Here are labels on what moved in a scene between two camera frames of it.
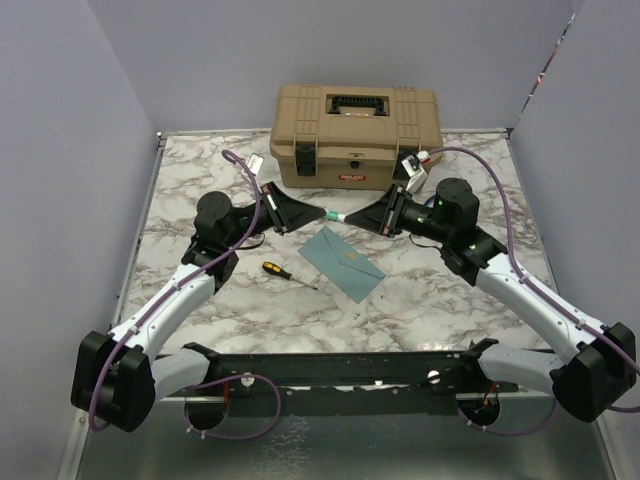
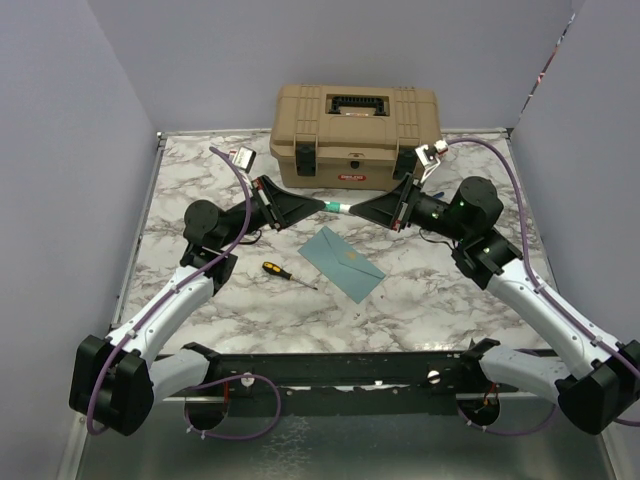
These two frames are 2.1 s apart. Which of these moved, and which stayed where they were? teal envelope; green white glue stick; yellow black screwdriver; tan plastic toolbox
Moved: green white glue stick
Stayed: tan plastic toolbox; yellow black screwdriver; teal envelope
